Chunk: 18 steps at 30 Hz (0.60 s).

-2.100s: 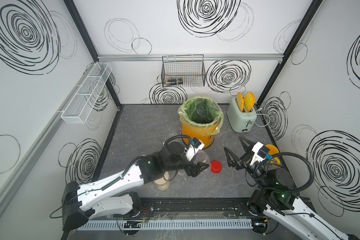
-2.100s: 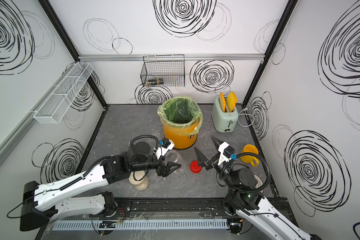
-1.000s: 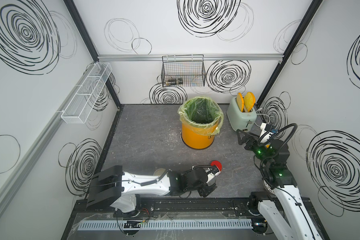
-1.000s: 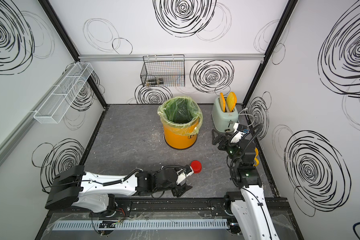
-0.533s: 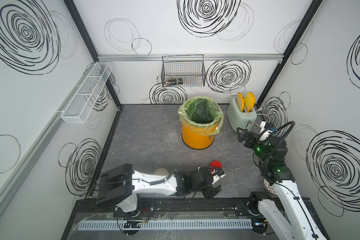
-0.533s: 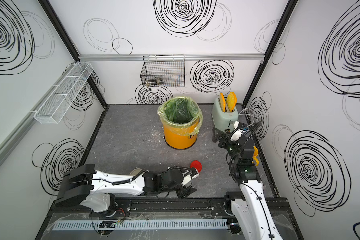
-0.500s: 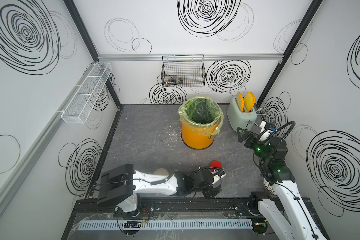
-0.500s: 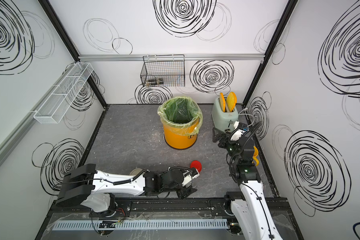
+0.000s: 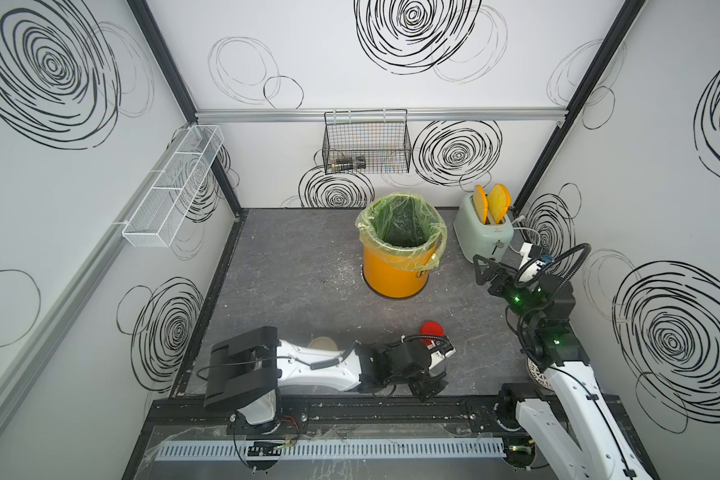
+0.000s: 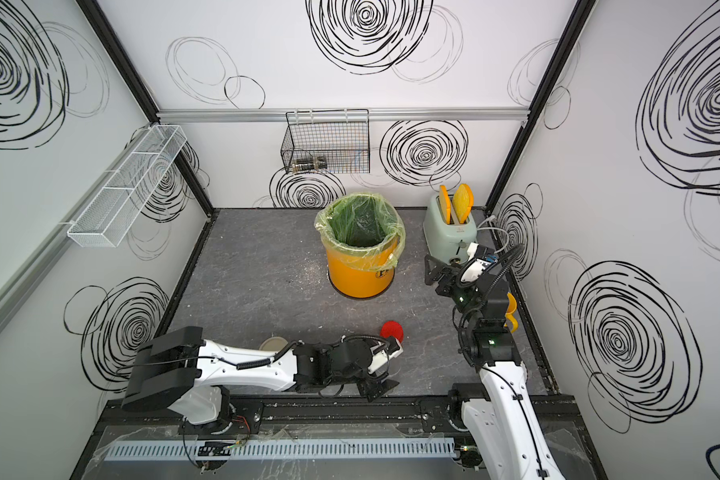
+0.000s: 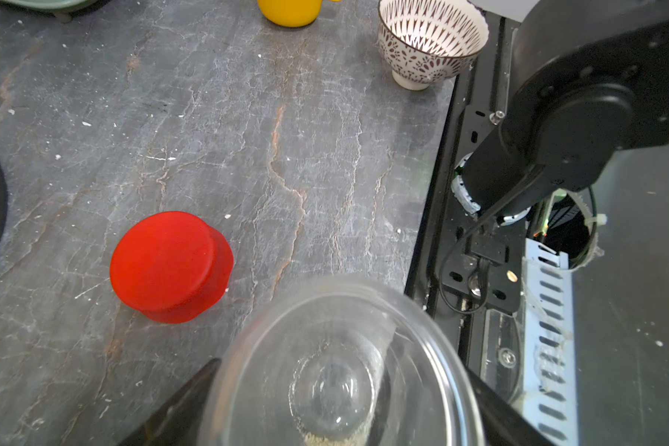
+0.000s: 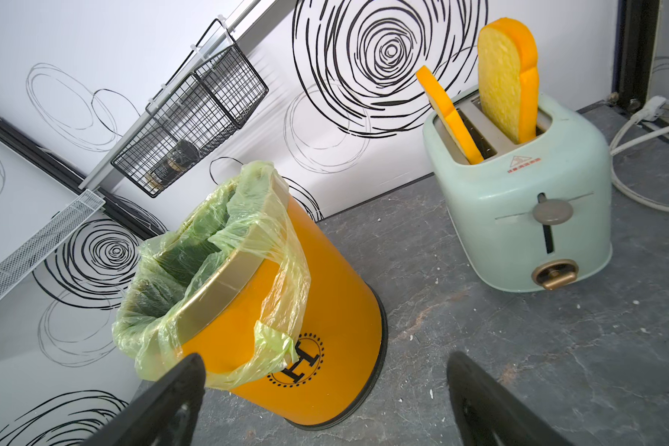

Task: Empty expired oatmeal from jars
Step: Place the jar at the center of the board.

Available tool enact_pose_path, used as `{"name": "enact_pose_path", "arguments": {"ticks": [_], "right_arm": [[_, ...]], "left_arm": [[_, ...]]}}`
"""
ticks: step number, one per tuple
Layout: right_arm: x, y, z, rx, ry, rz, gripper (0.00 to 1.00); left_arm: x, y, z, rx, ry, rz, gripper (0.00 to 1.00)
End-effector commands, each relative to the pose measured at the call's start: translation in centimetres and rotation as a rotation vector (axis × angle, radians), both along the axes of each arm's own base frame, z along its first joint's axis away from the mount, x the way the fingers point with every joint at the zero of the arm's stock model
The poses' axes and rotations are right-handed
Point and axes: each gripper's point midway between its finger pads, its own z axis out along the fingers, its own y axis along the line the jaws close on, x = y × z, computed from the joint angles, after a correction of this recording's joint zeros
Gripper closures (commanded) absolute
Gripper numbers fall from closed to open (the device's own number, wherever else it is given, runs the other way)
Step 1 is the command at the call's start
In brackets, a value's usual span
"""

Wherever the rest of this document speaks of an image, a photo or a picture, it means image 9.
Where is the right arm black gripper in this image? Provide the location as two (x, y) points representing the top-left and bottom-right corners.
(474, 253), (540, 330)

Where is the red jar lid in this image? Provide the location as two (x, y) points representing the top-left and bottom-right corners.
(419, 321), (444, 346)

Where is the beige lidded oatmeal jar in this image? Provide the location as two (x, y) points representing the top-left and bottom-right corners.
(308, 336), (338, 351)

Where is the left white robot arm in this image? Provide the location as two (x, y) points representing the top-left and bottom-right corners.
(196, 326), (455, 426)

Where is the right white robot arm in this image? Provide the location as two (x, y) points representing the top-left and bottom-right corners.
(473, 244), (651, 479)

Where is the mint green toaster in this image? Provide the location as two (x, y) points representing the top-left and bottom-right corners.
(454, 194), (514, 263)

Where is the right yellow toast slice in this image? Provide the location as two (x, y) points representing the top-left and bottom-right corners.
(486, 183), (512, 224)

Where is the yellow toast slice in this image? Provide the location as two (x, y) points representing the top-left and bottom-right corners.
(472, 185), (489, 225)
(486, 183), (512, 224)

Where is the left yellow toast slice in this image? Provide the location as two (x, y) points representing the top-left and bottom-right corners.
(472, 185), (489, 225)

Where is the green plastic bin liner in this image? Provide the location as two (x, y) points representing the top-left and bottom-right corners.
(355, 192), (448, 274)

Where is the orange trash bin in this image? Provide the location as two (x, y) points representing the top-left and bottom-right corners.
(362, 246), (436, 299)

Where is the patterned white bowl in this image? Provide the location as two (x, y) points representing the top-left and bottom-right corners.
(527, 359), (553, 391)

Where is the dark item in basket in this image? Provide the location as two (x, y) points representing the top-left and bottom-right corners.
(330, 155), (367, 173)

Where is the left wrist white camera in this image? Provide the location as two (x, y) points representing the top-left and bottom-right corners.
(428, 337), (455, 375)

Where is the white toaster power cable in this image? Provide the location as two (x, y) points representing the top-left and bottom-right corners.
(506, 214), (542, 247)

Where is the white slotted cable duct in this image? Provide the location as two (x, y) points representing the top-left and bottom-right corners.
(155, 438), (506, 462)

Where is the black wire wall basket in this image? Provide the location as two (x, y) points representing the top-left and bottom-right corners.
(321, 109), (413, 175)

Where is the white wire wall shelf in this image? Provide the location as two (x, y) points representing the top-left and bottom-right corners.
(122, 124), (224, 248)

